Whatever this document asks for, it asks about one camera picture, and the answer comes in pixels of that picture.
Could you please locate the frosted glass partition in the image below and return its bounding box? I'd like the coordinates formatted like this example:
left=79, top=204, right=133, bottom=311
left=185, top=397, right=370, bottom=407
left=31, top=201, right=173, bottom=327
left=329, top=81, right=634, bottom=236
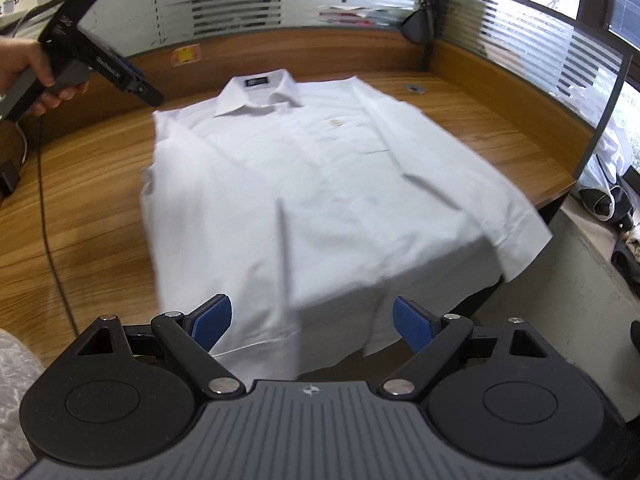
left=3, top=0, right=630, bottom=174

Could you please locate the black wall socket box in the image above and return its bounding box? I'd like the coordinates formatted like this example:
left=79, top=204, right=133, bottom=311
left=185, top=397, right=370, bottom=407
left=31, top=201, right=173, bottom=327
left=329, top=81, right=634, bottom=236
left=0, top=159, right=21, bottom=200

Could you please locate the black white bag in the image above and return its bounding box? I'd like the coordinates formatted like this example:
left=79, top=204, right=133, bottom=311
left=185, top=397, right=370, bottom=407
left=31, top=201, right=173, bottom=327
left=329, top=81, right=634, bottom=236
left=573, top=154, right=637, bottom=232

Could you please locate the desk cable grommet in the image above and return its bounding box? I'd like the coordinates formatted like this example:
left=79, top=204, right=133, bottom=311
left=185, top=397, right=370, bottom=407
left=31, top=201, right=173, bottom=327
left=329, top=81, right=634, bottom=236
left=404, top=84, right=426, bottom=94

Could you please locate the person's left hand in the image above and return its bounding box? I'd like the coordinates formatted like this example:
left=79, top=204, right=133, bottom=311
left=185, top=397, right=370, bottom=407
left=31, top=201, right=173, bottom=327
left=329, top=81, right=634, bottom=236
left=0, top=34, right=91, bottom=118

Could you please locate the black thin cable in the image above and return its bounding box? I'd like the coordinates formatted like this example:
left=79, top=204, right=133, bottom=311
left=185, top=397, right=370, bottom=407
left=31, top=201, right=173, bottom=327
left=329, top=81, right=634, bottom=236
left=34, top=114, right=82, bottom=338

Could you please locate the white collared shirt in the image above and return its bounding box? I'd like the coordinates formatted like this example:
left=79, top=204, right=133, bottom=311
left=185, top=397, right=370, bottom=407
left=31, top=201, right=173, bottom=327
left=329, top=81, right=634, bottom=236
left=141, top=70, right=551, bottom=382

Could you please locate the red yellow sticker label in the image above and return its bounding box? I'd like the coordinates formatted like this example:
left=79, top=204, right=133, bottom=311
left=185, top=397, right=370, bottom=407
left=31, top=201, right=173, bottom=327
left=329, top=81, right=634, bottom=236
left=170, top=44, right=202, bottom=67

